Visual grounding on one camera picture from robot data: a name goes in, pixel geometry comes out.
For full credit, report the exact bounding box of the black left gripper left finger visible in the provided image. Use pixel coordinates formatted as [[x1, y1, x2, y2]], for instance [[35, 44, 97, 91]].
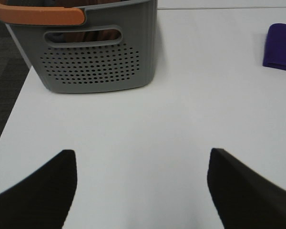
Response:
[[0, 150, 77, 229]]

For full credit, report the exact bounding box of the grey perforated laundry basket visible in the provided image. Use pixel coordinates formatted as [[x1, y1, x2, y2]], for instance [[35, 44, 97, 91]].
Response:
[[5, 0, 158, 93]]

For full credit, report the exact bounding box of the orange basket handle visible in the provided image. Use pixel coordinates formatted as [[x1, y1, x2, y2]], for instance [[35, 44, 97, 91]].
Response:
[[0, 0, 85, 26]]

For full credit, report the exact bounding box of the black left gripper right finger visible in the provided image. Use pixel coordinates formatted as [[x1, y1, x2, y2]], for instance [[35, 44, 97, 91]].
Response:
[[207, 148, 286, 229]]

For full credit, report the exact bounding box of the purple towel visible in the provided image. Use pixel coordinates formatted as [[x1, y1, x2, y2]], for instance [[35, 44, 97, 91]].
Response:
[[263, 23, 286, 71]]

